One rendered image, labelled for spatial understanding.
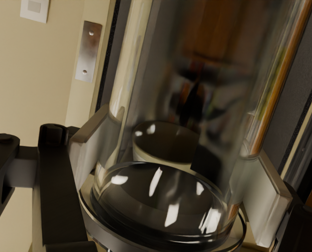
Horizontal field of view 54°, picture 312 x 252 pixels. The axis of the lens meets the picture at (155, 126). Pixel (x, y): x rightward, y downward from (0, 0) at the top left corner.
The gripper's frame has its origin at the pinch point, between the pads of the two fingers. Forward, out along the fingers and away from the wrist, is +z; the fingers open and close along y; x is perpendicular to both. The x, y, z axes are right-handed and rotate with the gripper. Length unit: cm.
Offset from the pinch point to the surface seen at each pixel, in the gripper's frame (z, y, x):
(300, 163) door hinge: 19.8, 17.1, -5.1
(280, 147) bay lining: 21.9, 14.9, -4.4
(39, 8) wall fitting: 62, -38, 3
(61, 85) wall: 63, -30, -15
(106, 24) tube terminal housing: 22.6, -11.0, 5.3
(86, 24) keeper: 19.8, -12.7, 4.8
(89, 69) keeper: 19.8, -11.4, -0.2
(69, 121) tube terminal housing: 19.8, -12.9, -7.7
